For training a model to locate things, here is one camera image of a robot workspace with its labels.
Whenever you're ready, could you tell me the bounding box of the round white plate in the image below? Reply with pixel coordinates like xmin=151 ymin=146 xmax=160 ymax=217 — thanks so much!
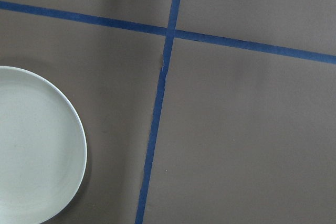
xmin=1 ymin=66 xmax=87 ymax=223

